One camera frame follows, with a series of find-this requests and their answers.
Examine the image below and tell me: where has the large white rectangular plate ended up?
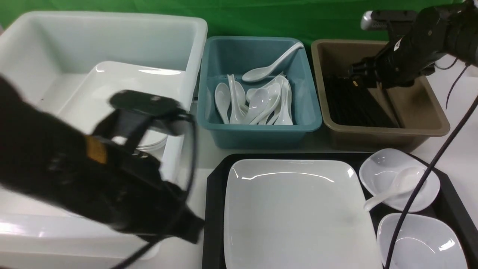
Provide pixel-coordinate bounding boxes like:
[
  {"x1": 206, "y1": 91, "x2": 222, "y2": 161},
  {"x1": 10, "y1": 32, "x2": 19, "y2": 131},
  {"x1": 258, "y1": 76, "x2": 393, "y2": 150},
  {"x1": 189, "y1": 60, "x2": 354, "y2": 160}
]
[{"x1": 224, "y1": 160, "x2": 382, "y2": 269}]

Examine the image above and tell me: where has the small white bowl with spoon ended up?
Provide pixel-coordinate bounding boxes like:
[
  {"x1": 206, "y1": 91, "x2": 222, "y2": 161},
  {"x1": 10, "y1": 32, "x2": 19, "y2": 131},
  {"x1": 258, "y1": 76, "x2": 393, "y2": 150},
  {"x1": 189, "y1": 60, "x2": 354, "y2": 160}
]
[{"x1": 359, "y1": 148, "x2": 441, "y2": 213}]

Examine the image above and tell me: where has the white ceramic soup spoon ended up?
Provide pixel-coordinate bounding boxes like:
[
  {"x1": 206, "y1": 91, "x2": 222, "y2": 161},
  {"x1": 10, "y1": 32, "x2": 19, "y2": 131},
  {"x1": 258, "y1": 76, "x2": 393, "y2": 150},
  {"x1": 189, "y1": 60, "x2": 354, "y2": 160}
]
[{"x1": 363, "y1": 166, "x2": 425, "y2": 211}]

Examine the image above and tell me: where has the white square bowl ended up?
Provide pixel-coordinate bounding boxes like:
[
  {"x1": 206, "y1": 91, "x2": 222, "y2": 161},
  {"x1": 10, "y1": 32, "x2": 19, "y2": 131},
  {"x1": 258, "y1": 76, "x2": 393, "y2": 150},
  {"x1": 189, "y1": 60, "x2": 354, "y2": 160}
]
[{"x1": 389, "y1": 214, "x2": 468, "y2": 269}]

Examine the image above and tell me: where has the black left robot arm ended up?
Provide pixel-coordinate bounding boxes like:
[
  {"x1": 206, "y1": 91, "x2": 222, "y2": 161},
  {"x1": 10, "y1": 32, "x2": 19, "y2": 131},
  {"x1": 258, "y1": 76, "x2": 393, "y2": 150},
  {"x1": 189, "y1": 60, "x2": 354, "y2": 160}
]
[{"x1": 0, "y1": 77, "x2": 204, "y2": 244}]

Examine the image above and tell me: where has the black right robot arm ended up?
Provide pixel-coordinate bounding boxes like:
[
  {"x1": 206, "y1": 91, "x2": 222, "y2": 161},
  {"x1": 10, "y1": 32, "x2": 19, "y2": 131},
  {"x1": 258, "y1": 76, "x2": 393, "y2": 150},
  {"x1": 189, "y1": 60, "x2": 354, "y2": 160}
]
[{"x1": 349, "y1": 0, "x2": 478, "y2": 89}]

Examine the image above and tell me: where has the pile of white spoons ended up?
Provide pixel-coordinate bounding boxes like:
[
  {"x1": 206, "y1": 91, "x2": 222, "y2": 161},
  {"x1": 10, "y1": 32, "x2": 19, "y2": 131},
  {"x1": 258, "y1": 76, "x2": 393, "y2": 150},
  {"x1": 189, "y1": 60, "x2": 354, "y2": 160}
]
[{"x1": 214, "y1": 72, "x2": 294, "y2": 126}]

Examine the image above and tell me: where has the white spoon leaning on rim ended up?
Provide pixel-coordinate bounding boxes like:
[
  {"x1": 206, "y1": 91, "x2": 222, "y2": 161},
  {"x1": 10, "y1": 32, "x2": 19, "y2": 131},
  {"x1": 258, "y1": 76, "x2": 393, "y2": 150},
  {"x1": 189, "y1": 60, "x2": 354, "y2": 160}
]
[{"x1": 242, "y1": 43, "x2": 304, "y2": 83}]

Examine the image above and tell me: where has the teal plastic bin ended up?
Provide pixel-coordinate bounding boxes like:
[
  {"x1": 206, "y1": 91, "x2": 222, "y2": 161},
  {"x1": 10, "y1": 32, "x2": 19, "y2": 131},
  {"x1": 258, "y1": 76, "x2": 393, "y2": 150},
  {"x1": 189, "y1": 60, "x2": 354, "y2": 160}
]
[{"x1": 196, "y1": 36, "x2": 323, "y2": 149}]

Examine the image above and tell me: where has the black chopsticks bundle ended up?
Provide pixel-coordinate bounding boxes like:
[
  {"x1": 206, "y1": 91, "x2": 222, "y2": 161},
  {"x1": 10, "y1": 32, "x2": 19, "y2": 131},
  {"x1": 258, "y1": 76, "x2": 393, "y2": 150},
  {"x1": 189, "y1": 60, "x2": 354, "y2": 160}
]
[{"x1": 324, "y1": 75, "x2": 400, "y2": 128}]

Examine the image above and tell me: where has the green backdrop cloth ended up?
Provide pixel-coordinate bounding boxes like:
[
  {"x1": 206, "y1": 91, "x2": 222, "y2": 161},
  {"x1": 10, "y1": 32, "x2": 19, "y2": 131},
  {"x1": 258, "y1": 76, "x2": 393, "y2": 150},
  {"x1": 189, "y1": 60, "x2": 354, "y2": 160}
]
[{"x1": 0, "y1": 0, "x2": 452, "y2": 45}]

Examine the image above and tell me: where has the stack of white plates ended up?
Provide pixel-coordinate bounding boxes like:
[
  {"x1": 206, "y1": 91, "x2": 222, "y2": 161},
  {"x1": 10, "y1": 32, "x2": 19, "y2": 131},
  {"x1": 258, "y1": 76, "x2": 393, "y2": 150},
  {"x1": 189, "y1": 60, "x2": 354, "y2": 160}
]
[{"x1": 58, "y1": 61, "x2": 186, "y2": 133}]

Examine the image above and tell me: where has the brown plastic bin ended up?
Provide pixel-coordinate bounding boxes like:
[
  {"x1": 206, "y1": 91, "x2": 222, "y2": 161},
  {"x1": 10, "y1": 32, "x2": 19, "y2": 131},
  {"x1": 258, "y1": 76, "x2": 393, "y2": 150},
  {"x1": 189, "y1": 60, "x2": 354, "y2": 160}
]
[{"x1": 311, "y1": 39, "x2": 450, "y2": 152}]

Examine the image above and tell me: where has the large white plastic tub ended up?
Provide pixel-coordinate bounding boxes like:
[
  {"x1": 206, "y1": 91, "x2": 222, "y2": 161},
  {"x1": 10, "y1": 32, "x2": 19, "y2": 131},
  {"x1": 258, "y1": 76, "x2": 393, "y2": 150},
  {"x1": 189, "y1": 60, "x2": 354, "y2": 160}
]
[{"x1": 1, "y1": 11, "x2": 208, "y2": 259}]

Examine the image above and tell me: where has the black serving tray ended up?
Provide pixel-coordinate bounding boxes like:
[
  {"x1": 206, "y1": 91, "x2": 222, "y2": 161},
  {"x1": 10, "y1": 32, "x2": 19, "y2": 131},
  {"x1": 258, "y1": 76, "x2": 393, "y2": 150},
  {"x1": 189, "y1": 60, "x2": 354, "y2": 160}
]
[{"x1": 202, "y1": 152, "x2": 478, "y2": 269}]

